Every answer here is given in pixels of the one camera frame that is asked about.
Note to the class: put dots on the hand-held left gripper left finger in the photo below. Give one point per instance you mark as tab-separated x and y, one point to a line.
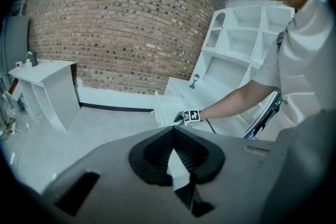
113	191

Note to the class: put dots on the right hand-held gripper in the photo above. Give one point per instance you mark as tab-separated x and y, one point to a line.
191	117

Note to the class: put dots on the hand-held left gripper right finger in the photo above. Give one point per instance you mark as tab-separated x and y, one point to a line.
236	178

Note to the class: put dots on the white drawer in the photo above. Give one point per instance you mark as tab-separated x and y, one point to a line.
168	110

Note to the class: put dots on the person's right forearm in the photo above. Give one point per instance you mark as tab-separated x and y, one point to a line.
236	102

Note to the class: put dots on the white desk with shelf unit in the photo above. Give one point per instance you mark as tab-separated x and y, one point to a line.
231	65

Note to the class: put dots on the person's white shirt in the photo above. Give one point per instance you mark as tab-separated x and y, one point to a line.
302	60

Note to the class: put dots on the small white device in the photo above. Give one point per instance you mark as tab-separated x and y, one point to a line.
19	64

